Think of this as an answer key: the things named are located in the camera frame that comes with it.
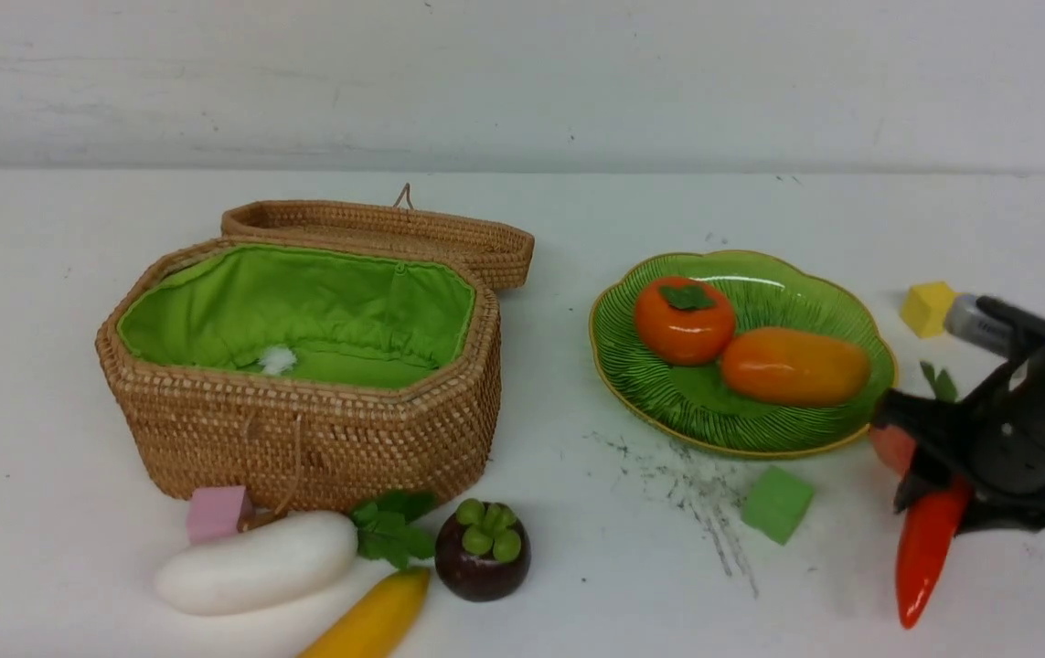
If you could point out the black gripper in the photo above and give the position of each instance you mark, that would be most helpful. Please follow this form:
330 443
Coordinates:
1008 455

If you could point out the orange toy carrot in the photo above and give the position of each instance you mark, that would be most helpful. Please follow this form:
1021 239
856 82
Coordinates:
929 528

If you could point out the orange yellow toy mango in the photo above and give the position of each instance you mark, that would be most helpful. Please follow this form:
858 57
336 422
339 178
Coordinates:
789 368

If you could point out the orange toy persimmon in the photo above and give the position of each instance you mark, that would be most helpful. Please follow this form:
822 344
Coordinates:
685 322

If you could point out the purple toy mangosteen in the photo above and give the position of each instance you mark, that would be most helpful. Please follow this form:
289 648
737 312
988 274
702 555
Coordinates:
482 552

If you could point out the yellow toy banana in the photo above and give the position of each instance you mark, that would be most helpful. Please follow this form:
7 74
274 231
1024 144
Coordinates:
377 624

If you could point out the white toy radish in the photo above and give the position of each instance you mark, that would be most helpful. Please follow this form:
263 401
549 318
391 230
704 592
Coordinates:
276 562

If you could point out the orange foam cube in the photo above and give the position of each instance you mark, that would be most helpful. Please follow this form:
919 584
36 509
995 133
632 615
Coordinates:
893 447

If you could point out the yellow foam cube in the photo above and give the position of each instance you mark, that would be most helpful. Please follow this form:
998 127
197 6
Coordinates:
925 307

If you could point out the green foam cube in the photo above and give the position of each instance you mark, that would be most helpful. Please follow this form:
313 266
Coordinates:
777 504

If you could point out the green leaf-shaped glass plate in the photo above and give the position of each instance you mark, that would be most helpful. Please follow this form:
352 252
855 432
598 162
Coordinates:
692 404

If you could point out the woven wicker basket green lining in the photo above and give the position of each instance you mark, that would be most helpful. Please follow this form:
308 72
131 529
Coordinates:
311 374

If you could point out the pink foam cube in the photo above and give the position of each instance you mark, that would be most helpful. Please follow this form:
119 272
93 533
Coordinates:
217 512

